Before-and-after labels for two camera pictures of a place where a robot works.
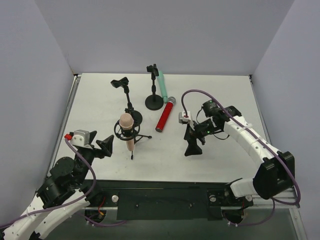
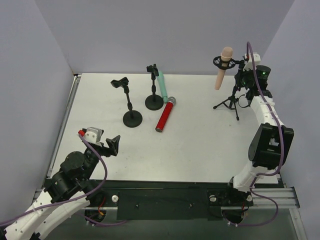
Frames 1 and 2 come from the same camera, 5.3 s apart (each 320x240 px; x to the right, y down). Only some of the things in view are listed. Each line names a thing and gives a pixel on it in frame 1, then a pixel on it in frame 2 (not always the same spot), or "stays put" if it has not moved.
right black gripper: (192, 133) to (240, 75)
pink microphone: (127, 121) to (226, 55)
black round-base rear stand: (154, 102) stays put
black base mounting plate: (154, 200) stays put
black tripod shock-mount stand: (129, 135) to (224, 65)
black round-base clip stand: (137, 116) stays put
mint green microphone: (161, 80) stays put
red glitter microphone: (165, 114) stays put
